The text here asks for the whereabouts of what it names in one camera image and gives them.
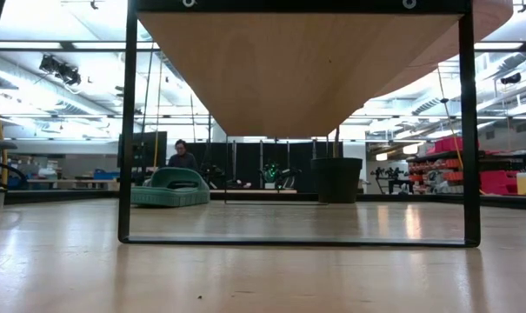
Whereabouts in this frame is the green slide sandal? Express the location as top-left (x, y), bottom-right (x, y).
top-left (130, 167), bottom-right (211, 208)

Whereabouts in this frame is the green plant in black pot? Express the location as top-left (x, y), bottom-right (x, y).
top-left (310, 125), bottom-right (364, 204)

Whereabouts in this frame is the black aluminium table frame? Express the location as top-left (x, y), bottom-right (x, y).
top-left (0, 189), bottom-right (526, 212)

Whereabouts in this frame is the wooden shelf with black frame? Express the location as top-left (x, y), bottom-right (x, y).
top-left (117, 0), bottom-right (482, 249)

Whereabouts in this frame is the person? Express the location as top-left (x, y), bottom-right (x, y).
top-left (166, 138), bottom-right (199, 171)

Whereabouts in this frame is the red bin storage shelf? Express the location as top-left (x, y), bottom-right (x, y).
top-left (406, 137), bottom-right (526, 196)

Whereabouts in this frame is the robot with green light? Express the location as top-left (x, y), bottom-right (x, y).
top-left (261, 160), bottom-right (303, 191)

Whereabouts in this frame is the black screen panel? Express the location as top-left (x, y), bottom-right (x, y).
top-left (117, 130), bottom-right (169, 183)

